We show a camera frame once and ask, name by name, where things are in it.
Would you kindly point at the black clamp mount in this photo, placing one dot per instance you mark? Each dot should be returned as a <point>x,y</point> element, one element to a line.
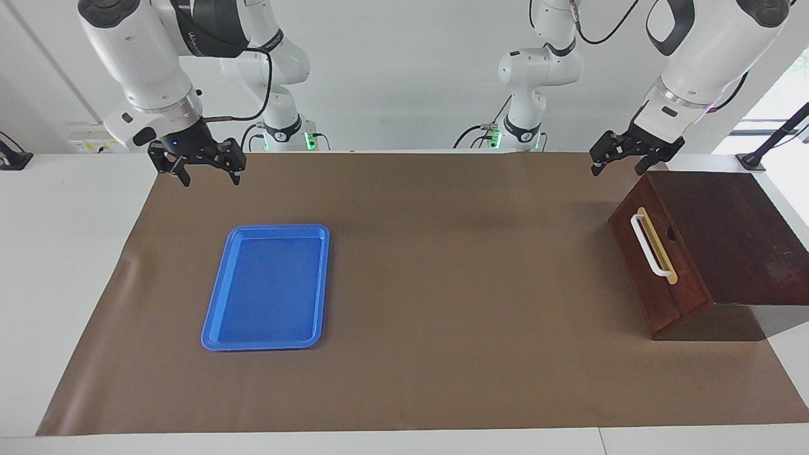
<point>9,158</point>

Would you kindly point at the brown table mat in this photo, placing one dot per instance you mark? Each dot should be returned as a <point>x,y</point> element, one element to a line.
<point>442,303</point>

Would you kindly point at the white wall socket box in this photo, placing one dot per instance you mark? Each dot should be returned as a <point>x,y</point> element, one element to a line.
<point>101,138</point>

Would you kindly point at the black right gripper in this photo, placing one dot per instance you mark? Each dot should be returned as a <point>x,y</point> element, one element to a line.
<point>186,142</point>

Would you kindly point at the blue plastic tray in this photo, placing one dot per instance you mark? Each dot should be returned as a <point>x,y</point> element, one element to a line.
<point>268,291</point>

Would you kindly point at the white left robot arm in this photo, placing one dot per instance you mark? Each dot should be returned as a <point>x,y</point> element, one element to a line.
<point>714,50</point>

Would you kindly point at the dark wooden drawer cabinet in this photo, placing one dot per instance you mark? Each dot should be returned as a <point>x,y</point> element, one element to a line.
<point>739,234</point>

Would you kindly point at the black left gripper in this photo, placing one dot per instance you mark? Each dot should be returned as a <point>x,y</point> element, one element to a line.
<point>646,142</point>

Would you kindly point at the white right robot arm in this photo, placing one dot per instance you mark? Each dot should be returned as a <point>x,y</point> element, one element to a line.
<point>139,57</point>

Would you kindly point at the black stand arm with base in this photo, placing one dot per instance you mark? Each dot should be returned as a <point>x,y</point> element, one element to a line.
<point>774,136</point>

